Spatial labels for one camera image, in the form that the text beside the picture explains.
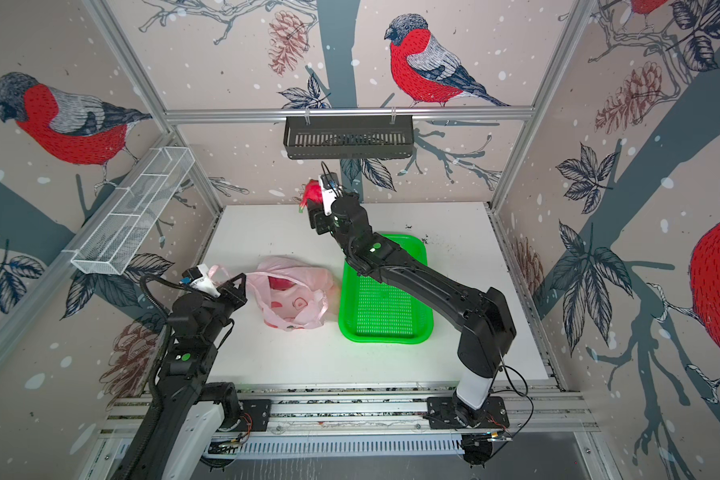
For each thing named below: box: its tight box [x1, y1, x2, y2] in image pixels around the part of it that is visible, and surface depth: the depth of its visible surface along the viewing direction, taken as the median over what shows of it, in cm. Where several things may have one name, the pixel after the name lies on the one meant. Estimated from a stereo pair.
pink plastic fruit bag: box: [208, 256, 336, 331], surface depth 84 cm
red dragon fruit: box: [298, 178, 323, 213], surface depth 74 cm
